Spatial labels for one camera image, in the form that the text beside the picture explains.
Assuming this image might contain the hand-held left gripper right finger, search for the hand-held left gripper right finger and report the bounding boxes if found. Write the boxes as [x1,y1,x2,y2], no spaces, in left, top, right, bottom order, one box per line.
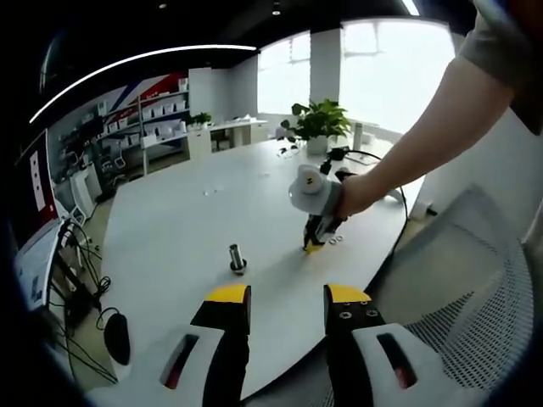
[322,282,446,407]

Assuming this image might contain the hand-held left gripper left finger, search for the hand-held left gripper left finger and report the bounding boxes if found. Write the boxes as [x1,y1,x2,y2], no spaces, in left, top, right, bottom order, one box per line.
[158,283,253,407]

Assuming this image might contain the large threaded steel stud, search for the large threaded steel stud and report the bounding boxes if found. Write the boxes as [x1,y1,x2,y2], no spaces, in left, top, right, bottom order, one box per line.
[227,243,250,276]

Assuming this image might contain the person's right hand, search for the person's right hand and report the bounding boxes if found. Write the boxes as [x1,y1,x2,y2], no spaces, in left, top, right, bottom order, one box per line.
[336,172,386,222]

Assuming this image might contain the large potted green plant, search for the large potted green plant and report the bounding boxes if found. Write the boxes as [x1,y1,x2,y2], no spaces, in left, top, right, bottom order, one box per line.
[281,98,352,156]

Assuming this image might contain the black oval device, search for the black oval device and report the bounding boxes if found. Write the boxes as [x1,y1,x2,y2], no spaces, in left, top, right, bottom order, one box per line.
[104,312,132,367]

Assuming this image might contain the grey mesh office chair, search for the grey mesh office chair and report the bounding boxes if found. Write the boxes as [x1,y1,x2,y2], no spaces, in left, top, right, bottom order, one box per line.
[367,181,536,393]

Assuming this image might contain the white low cabinet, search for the white low cabinet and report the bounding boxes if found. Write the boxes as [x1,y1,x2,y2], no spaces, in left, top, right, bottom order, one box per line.
[185,119,270,162]

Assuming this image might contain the small green plant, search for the small green plant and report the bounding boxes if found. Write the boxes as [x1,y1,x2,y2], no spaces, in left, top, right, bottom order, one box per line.
[185,111,213,129]

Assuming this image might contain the shelving unit with white boxes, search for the shelving unit with white boxes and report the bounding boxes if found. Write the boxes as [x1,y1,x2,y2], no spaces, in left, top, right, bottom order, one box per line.
[54,77,191,171]

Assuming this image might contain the curved ceiling light strip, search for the curved ceiling light strip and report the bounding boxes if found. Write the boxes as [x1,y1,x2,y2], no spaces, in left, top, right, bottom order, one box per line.
[28,44,259,125]

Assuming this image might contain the white side desk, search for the white side desk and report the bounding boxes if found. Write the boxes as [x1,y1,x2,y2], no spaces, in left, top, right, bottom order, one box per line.
[14,218,65,309]

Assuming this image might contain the red screen monitor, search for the red screen monitor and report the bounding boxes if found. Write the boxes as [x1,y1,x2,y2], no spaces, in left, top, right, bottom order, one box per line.
[14,129,59,230]

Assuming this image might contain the person's grey sleeve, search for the person's grey sleeve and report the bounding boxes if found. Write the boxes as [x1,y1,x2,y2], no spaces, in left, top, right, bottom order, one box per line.
[456,0,543,137]

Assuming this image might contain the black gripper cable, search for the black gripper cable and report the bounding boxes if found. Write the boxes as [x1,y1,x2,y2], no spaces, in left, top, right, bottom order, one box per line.
[321,149,411,264]

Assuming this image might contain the tangle of black cables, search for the tangle of black cables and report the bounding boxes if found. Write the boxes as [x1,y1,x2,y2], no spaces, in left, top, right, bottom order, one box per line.
[45,218,118,385]

